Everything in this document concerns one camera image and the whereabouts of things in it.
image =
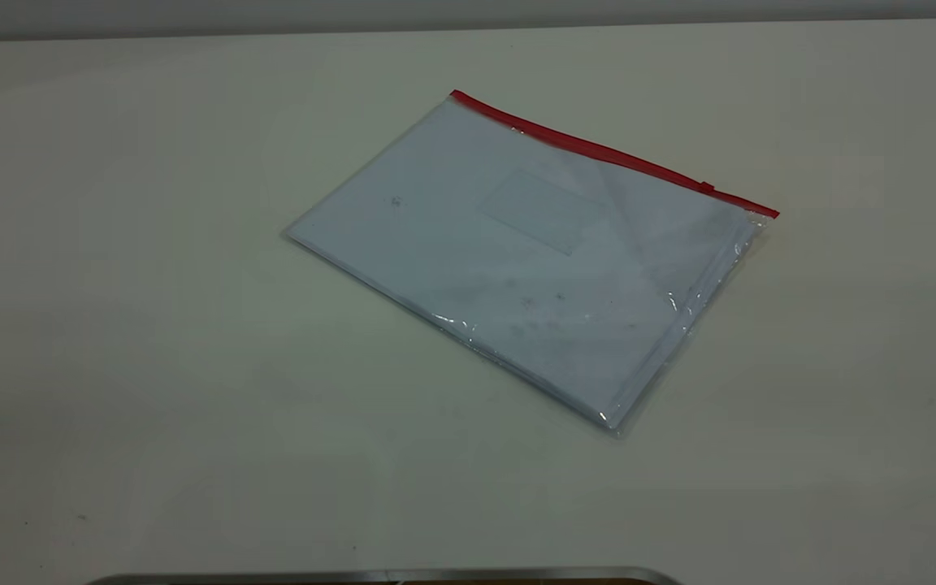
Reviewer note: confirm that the clear plastic zip bag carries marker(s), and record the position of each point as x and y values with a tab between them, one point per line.
533	268

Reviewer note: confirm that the silver metal frame edge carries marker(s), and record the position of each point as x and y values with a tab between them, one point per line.
387	578

